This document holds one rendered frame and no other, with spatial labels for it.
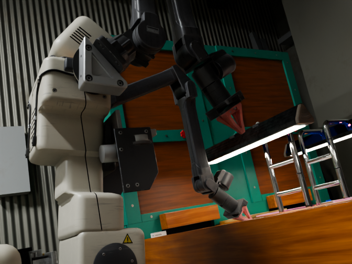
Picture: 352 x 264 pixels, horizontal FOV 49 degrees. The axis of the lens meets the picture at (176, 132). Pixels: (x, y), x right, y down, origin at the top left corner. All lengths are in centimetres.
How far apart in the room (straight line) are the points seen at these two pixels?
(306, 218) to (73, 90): 63
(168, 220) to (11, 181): 147
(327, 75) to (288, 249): 273
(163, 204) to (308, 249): 100
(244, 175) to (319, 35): 191
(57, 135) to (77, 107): 8
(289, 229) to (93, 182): 50
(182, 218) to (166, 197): 14
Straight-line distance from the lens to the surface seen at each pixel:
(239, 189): 214
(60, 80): 96
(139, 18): 99
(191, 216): 186
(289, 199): 227
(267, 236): 110
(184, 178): 196
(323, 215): 96
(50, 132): 97
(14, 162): 299
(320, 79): 370
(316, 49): 376
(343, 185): 181
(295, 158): 163
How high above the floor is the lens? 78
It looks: 14 degrees up
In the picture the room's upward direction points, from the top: 11 degrees counter-clockwise
